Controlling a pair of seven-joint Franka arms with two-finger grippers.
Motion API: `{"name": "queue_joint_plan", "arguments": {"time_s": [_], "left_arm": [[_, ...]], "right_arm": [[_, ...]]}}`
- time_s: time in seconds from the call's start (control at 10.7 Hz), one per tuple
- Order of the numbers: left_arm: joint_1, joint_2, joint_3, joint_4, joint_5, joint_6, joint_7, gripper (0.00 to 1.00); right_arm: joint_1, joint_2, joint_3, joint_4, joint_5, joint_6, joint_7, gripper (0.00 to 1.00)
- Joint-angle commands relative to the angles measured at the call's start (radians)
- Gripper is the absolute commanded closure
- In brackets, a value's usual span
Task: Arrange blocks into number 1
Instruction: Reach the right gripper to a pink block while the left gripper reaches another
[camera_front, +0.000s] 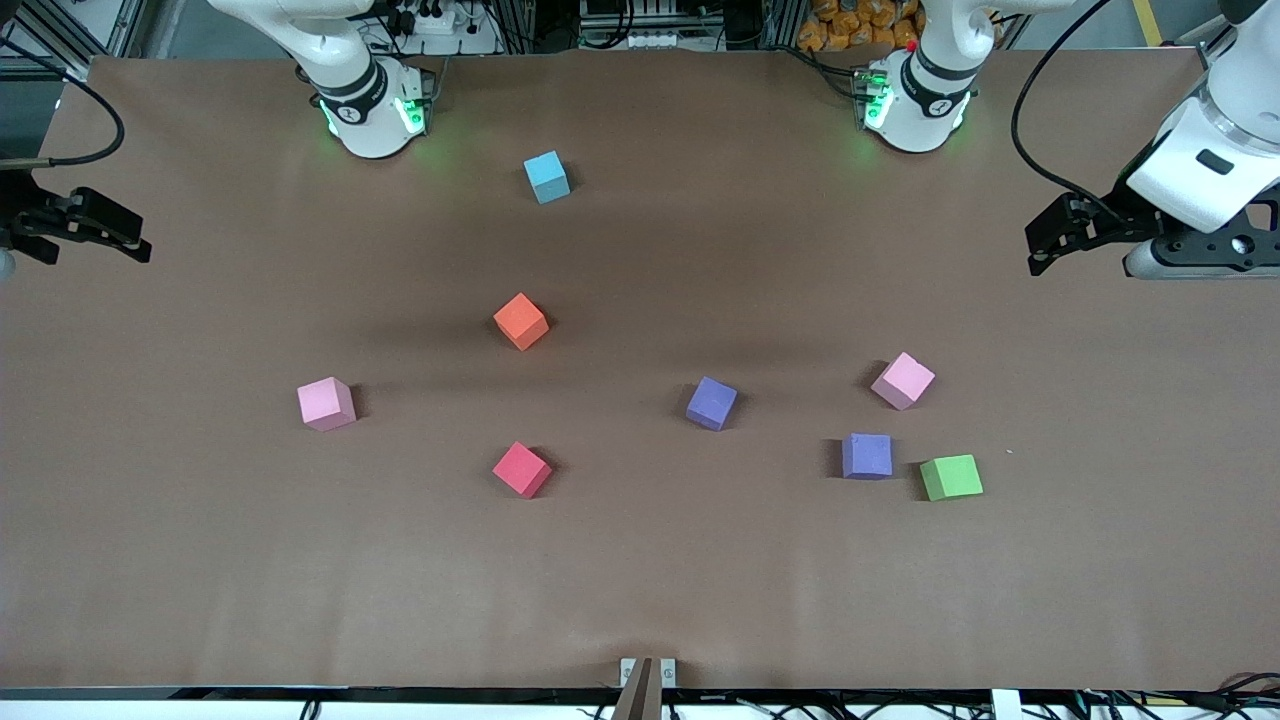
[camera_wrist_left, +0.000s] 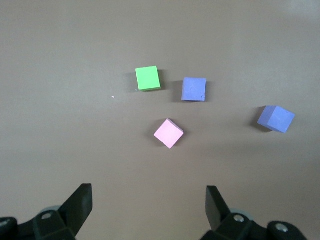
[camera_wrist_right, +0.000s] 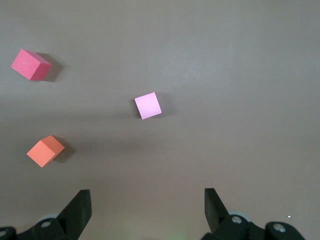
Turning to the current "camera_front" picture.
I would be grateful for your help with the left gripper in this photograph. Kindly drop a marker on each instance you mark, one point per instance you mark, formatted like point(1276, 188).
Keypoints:
point(1122, 217)

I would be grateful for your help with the pink foam block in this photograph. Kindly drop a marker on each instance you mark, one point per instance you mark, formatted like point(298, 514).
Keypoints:
point(903, 380)
point(325, 403)

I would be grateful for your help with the purple foam block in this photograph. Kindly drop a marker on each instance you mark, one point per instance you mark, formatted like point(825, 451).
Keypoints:
point(867, 455)
point(711, 402)

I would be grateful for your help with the orange foam block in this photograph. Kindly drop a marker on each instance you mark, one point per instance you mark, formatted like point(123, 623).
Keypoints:
point(520, 320)

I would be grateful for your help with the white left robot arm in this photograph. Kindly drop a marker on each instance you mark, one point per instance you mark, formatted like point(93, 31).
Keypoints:
point(925, 110)

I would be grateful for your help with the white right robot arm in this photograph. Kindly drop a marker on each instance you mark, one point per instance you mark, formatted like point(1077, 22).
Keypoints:
point(365, 120)

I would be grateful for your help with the green foam block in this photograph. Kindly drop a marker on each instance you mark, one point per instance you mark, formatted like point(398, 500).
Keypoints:
point(950, 477)

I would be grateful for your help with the bag of orange fruit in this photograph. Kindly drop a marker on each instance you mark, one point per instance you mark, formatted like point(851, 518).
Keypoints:
point(850, 25)

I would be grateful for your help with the white power strip with plugs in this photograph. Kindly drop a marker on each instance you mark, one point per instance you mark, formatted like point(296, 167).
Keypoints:
point(435, 20)

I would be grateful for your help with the cyan foam block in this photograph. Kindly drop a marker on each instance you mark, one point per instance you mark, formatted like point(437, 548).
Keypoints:
point(546, 175)

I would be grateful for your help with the red foam block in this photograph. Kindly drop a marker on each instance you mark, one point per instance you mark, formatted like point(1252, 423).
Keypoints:
point(521, 469)

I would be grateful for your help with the white multi-socket strip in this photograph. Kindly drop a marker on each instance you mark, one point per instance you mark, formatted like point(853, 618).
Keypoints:
point(640, 38)

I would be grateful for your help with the paper table cover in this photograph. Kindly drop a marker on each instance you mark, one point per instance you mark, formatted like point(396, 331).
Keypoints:
point(640, 560)

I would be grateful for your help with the aluminium frame post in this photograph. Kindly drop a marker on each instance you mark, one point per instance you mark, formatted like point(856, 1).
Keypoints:
point(60, 35)
point(1200, 35)

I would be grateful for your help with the white table edge bracket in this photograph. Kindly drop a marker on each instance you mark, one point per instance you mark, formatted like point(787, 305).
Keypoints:
point(1006, 705)

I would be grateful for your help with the metal camera stand bracket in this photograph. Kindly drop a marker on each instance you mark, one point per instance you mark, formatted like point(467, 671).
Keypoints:
point(628, 672)

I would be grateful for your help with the brown camera stand pole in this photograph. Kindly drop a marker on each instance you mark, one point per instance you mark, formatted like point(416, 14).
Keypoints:
point(640, 695)

